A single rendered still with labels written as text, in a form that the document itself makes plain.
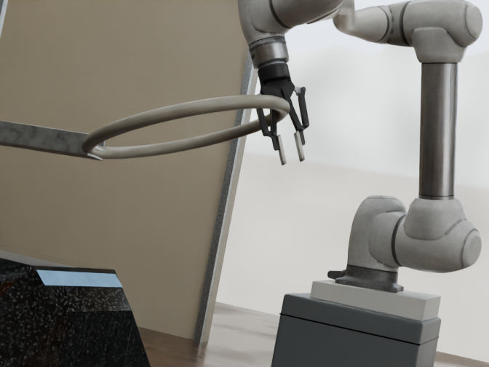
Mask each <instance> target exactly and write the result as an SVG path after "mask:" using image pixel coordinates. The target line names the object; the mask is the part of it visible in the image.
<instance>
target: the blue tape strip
mask: <svg viewBox="0 0 489 367"><path fill-rule="evenodd" d="M37 272H38V274H39V276H40V278H41V280H42V282H43V283H44V285H66V286H96V287H122V284H121V283H120V282H119V279H118V278H117V276H116V274H106V273H91V272H62V271H47V270H37Z"/></svg>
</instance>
